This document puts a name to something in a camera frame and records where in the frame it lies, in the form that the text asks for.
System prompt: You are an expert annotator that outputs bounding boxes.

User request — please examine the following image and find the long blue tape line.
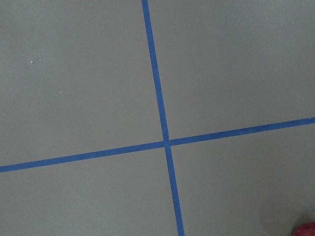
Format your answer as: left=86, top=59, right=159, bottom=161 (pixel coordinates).
left=142, top=0, right=185, bottom=236

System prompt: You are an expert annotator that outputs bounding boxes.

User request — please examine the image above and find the red apple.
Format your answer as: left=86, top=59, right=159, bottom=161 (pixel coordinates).
left=292, top=222, right=315, bottom=236

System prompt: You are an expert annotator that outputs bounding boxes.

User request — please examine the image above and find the crossing blue tape line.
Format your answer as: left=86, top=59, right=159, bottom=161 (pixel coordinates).
left=0, top=118, right=315, bottom=173

